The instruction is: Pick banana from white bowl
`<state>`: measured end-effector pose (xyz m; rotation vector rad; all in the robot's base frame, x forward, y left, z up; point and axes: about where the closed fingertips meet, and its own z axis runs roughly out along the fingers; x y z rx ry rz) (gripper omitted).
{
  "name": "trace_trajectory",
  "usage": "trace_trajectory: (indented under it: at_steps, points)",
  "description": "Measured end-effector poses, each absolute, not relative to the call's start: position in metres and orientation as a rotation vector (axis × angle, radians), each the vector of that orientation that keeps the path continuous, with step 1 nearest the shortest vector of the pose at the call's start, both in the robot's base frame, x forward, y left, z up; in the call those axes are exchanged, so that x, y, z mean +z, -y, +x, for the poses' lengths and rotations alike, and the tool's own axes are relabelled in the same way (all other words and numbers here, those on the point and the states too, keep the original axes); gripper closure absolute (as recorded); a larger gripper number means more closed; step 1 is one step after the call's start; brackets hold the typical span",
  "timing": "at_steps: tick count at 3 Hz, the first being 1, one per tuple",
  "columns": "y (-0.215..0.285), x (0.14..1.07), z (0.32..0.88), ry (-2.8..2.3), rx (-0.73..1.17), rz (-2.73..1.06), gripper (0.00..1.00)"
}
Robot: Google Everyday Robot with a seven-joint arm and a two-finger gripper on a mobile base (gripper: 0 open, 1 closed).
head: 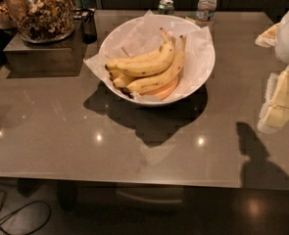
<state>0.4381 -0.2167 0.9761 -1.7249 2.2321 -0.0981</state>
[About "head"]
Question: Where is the black floor cable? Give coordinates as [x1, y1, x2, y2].
[0, 189, 52, 235]

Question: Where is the glass jar of nuts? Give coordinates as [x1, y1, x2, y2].
[4, 0, 74, 44]

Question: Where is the green soda can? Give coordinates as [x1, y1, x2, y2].
[158, 0, 174, 15]

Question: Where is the orange fruit under bananas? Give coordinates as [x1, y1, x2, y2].
[145, 76, 178, 100]

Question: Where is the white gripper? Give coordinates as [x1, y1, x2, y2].
[255, 11, 289, 134]

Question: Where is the snack bowl far left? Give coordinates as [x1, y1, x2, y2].
[0, 2, 16, 29]

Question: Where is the white bowl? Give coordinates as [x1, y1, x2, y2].
[98, 14, 217, 108]

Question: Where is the dark wooden riser box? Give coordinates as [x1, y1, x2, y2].
[4, 22, 87, 77]

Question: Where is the clear plastic water bottle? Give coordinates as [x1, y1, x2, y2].
[196, 0, 217, 27]

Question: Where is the short yellow banana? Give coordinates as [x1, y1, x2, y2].
[109, 70, 135, 88]

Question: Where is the long lower yellow banana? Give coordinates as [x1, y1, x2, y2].
[125, 35, 186, 94]

